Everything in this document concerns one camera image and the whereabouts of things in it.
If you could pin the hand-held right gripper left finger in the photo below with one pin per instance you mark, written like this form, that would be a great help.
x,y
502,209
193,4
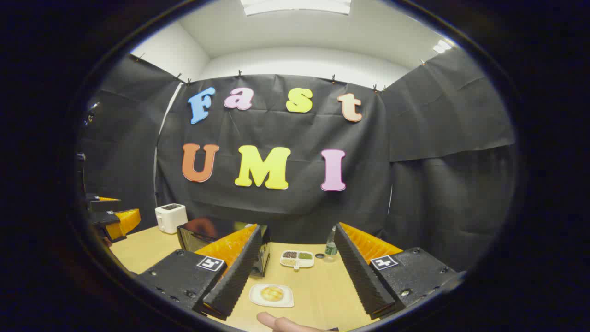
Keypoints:
x,y
235,276

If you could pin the small ceiling light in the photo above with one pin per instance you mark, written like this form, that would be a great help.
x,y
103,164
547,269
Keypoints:
x,y
442,46

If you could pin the round golden bread bun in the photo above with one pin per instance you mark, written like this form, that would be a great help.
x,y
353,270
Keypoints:
x,y
272,293

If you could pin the clear plastic water bottle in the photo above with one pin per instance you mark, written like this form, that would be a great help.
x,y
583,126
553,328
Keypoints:
x,y
330,249

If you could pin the black backdrop cloth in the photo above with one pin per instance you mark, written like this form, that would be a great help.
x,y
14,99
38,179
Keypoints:
x,y
295,203

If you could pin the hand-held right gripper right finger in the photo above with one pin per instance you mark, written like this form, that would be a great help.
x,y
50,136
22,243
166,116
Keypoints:
x,y
359,276

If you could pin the black electric oven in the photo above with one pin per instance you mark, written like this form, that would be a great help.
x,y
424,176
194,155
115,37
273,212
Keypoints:
x,y
193,240

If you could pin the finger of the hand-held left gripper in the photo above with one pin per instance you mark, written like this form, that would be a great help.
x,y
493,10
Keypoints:
x,y
124,221
106,205

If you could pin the white toaster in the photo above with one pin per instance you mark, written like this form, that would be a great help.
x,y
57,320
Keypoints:
x,y
170,219

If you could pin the white rectangular plate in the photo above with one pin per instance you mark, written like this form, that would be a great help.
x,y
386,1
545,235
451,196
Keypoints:
x,y
256,297

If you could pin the white divided condiment dish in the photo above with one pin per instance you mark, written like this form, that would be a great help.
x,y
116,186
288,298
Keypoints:
x,y
297,259

